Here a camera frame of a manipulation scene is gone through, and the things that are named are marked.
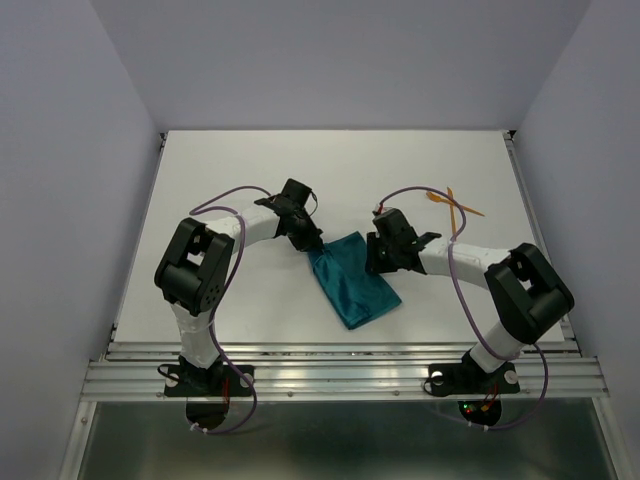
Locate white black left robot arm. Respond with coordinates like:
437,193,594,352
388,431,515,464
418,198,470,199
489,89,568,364
154,188,323,397

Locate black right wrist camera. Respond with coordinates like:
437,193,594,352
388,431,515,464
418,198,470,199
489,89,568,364
373,208,417,244

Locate orange plastic fork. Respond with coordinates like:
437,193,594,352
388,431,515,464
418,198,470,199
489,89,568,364
426,191,484,216

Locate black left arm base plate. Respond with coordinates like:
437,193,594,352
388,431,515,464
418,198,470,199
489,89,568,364
160,364,252,398

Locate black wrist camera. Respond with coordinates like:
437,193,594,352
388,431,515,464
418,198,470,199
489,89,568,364
281,178,313,208
373,208,417,244

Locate aluminium front rail frame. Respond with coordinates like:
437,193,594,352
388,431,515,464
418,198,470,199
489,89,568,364
60,338,633,479

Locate teal cloth napkin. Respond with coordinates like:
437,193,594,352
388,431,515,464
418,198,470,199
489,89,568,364
307,232,402,330

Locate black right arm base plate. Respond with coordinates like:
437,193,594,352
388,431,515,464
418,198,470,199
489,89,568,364
422,362,520,398

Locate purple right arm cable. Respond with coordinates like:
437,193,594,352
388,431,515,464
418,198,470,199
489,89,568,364
372,186,551,434

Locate aluminium right side rail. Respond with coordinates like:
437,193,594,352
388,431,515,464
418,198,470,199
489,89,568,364
501,130,581,353

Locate orange plastic knife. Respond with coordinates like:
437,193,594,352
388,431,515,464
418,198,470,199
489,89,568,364
447,186,457,236

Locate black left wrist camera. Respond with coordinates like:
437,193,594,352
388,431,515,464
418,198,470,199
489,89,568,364
281,178,313,208

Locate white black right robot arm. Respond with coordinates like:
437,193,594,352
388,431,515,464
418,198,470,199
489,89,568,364
366,232,575,396

